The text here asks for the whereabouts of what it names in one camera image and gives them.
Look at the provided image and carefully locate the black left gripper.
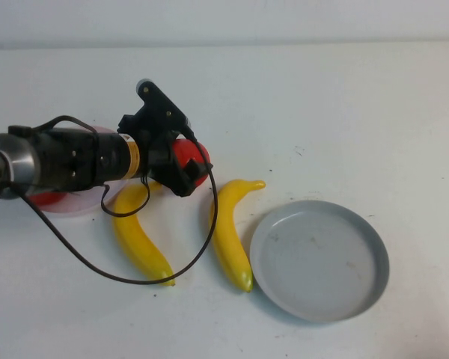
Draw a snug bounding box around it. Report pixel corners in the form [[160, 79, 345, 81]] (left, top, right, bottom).
[[116, 111, 213, 197]]

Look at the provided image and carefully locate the red plastic apple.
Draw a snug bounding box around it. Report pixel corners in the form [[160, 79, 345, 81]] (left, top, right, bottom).
[[28, 191, 63, 206], [170, 137, 213, 187]]

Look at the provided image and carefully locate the yellow plastic banana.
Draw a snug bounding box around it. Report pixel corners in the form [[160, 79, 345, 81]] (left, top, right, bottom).
[[112, 182, 177, 288], [209, 179, 266, 294]]

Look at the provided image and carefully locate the pink round plate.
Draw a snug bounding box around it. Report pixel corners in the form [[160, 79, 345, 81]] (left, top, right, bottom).
[[37, 126, 132, 218]]

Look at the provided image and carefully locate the grey round plate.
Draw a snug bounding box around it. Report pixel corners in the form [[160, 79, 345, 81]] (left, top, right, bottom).
[[249, 200, 391, 323]]

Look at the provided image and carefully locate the thick black left camera cable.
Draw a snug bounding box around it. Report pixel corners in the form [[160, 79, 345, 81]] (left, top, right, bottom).
[[0, 126, 220, 359]]

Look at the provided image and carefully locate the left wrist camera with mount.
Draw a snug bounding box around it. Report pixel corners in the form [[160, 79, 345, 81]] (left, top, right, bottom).
[[134, 77, 191, 132]]

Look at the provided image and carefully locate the thin black left gripper wire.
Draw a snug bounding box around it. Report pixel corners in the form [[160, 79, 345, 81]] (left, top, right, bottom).
[[100, 174, 151, 218]]

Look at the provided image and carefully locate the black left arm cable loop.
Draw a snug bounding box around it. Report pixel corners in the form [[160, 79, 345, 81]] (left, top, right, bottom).
[[7, 114, 100, 141]]

